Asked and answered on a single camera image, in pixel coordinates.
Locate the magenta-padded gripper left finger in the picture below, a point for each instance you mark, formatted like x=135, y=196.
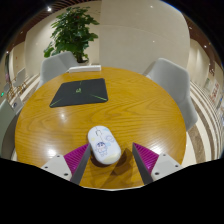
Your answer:
x=75, y=159

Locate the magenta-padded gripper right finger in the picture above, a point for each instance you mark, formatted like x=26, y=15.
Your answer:
x=148, y=159

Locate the white cartoon-print computer mouse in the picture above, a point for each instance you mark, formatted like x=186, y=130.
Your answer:
x=104, y=146

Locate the black mouse pad green lines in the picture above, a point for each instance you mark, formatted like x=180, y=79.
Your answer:
x=80, y=92

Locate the grey-green armchair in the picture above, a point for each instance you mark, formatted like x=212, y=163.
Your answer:
x=6, y=126

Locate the grey shell chair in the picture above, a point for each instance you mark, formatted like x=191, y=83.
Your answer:
x=55, y=66
x=173, y=86

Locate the white background chair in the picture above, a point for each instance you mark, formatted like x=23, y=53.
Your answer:
x=20, y=77

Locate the potted green leafy plant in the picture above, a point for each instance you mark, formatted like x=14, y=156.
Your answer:
x=71, y=31

